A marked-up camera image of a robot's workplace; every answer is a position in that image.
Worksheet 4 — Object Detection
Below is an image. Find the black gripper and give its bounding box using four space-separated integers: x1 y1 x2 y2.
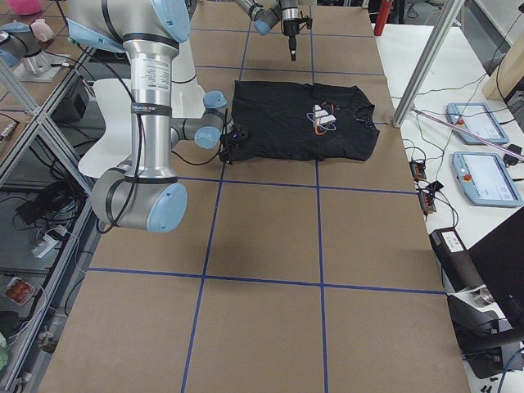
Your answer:
218 125 251 165
282 16 313 62

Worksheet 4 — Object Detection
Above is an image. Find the black graphic t-shirt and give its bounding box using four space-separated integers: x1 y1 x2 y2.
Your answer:
233 81 379 161

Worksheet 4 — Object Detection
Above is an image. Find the metal reacher grabber tool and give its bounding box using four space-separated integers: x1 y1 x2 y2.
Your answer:
413 106 524 173

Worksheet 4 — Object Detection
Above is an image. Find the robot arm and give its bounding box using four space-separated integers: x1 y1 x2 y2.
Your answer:
234 0 313 62
66 1 190 233

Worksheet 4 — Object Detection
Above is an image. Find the red fire extinguisher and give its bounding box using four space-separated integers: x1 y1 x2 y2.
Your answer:
373 0 394 37

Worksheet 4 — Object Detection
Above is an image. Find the white plastic chair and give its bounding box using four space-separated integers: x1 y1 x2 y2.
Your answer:
79 79 132 179

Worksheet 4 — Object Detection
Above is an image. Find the far teach pendant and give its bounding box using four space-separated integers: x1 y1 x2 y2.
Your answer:
445 102 509 145

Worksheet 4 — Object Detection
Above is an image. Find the teach pendant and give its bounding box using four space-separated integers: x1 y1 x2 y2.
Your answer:
451 151 523 208
445 102 509 145

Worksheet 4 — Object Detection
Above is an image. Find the near teach pendant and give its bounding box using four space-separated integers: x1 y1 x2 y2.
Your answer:
451 151 523 208

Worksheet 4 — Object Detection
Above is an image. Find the black monitor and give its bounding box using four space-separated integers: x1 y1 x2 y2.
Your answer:
468 209 523 328

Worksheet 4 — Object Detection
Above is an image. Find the aluminium frame post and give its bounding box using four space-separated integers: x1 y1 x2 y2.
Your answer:
392 0 464 128

